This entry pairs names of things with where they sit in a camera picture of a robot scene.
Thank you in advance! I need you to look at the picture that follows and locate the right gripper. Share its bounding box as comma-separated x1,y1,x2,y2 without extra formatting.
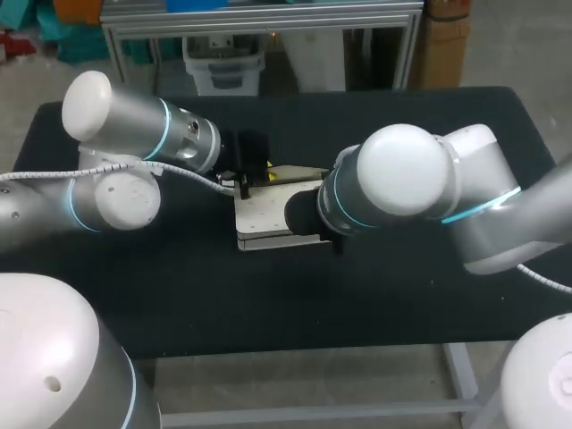
283,189,348,257

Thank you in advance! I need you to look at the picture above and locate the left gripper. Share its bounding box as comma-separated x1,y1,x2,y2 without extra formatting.
215,128,277,201

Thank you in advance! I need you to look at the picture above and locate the white plastic storage bin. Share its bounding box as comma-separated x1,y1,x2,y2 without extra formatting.
181,35,265,97

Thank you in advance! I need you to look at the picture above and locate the brown cardboard box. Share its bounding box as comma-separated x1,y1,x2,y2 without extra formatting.
417,0,474,89

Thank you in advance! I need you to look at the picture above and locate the teal box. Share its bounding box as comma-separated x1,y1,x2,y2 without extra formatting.
35,0,111,65

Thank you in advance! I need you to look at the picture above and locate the white cable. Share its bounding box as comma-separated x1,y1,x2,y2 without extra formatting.
0,161,237,197
517,263,572,295

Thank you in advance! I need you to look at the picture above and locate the aluminium frame table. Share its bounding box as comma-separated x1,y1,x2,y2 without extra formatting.
99,0,425,96

